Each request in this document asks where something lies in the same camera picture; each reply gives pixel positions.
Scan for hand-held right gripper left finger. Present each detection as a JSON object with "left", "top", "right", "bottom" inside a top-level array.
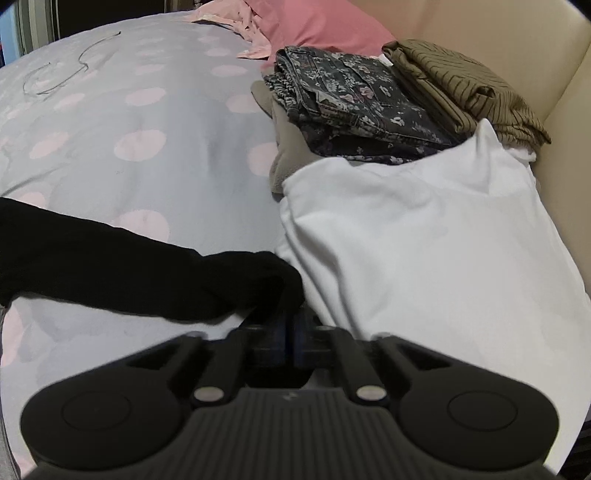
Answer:
[{"left": 124, "top": 318, "right": 290, "bottom": 409}]

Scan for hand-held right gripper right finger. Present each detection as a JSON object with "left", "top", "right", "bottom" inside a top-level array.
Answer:
[{"left": 289, "top": 308, "right": 456, "bottom": 409}]

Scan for white garment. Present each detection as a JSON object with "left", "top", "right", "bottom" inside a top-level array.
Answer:
[{"left": 275, "top": 119, "right": 591, "bottom": 387}]

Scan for black garment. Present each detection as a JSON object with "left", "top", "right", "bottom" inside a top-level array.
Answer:
[{"left": 0, "top": 197, "right": 305, "bottom": 325}]

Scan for olive patterned clothes pile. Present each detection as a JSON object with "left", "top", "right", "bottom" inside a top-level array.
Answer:
[{"left": 251, "top": 80, "right": 325, "bottom": 195}]

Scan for dark floral folded jeans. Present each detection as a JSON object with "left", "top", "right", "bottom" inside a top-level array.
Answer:
[{"left": 263, "top": 45, "right": 468, "bottom": 165}]

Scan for grey pink-dotted bed sheet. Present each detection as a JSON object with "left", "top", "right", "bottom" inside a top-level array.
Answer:
[{"left": 0, "top": 9, "right": 289, "bottom": 477}]

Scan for olive striped folded garment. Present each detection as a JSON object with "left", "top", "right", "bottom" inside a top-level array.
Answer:
[{"left": 382, "top": 39, "right": 553, "bottom": 147}]

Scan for light pink shirt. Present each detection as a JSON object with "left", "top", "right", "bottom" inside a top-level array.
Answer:
[{"left": 178, "top": 0, "right": 274, "bottom": 61}]

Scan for pink pillow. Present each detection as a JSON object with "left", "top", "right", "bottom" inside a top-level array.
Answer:
[{"left": 244, "top": 0, "right": 399, "bottom": 71}]

